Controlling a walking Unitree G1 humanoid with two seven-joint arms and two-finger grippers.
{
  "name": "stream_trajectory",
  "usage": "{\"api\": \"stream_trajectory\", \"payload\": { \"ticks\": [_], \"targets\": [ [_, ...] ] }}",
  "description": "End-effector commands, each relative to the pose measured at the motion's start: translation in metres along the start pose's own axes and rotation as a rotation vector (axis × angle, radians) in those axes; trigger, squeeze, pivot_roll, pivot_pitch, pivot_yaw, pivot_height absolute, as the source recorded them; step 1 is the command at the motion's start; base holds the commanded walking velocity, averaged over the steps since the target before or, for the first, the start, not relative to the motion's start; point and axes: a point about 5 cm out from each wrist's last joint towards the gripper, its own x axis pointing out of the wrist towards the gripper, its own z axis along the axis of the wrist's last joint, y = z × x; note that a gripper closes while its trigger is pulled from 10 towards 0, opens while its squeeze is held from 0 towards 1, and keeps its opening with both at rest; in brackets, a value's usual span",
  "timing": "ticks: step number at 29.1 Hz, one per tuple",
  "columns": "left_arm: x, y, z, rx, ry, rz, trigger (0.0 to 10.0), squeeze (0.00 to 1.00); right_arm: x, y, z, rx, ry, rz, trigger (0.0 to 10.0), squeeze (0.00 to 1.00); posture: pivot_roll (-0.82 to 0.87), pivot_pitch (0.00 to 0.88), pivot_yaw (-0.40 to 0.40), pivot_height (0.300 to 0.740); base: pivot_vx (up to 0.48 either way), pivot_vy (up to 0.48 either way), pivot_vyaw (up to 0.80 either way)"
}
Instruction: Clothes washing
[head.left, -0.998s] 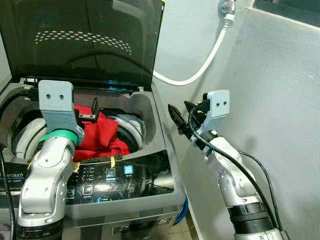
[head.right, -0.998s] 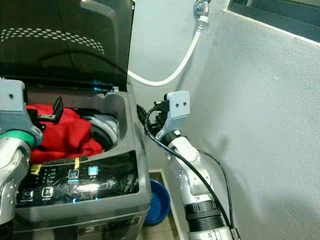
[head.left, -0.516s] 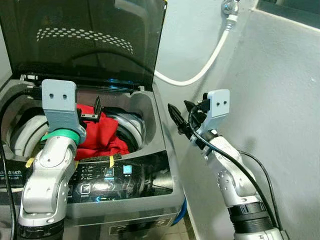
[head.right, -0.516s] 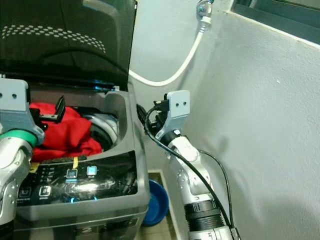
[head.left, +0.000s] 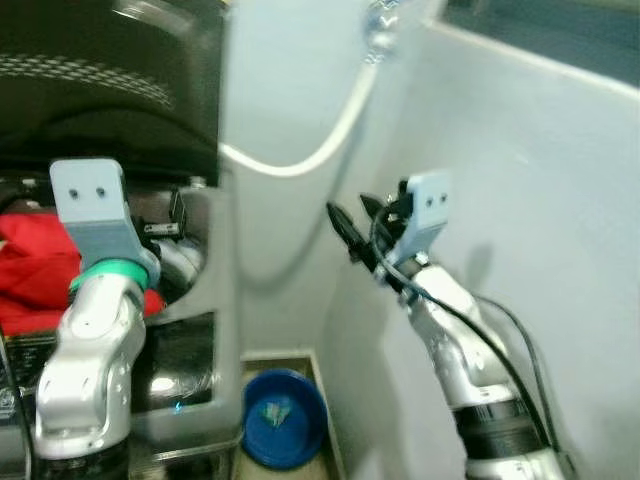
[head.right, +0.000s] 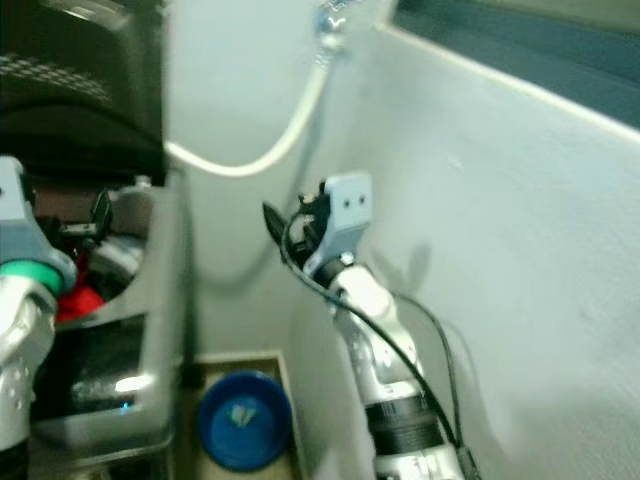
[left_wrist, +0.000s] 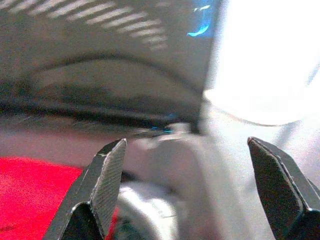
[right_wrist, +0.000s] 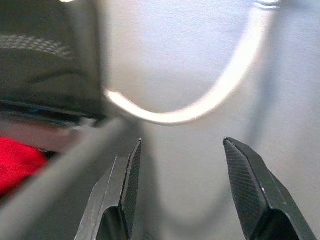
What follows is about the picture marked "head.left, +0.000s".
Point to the red cloth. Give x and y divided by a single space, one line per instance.
35 270

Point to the window with white frame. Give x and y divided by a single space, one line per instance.
560 30

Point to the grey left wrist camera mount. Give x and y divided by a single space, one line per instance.
90 210

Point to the grey top-load washing machine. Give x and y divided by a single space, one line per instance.
200 300

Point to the small blue plastic basin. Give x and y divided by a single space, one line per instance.
285 420

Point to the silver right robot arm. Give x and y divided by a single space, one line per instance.
460 350

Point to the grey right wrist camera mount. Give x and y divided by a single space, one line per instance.
428 205

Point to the metal water tap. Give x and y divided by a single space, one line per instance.
380 25

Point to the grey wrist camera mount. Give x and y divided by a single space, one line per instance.
428 205
90 210

